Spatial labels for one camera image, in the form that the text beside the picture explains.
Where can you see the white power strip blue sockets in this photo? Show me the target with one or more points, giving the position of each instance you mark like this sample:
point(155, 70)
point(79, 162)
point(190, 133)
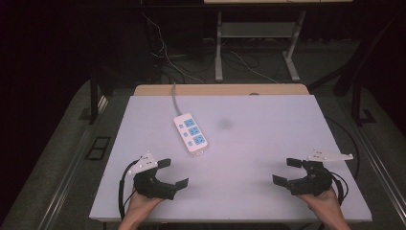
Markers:
point(191, 134)

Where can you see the black metal stand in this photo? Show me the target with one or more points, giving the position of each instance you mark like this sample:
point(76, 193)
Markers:
point(356, 96)
point(93, 96)

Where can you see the grey metal desk frame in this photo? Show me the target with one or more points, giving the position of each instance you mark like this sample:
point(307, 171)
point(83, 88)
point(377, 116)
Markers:
point(255, 30)

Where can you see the metal floor rail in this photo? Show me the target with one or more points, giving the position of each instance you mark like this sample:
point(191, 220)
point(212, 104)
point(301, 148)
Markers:
point(381, 166)
point(68, 174)

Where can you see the person's right hand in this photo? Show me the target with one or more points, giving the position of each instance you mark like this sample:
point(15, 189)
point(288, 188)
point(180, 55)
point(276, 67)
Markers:
point(320, 201)

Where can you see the black floor frame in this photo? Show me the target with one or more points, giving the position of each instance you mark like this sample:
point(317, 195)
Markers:
point(98, 148)

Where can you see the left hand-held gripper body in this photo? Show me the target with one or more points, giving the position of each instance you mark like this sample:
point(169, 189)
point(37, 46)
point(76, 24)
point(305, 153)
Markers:
point(149, 184)

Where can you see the person's left hand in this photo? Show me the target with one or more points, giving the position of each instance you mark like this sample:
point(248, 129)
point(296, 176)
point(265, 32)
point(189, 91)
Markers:
point(143, 204)

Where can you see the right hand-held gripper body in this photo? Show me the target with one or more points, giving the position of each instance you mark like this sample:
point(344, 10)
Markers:
point(314, 182)

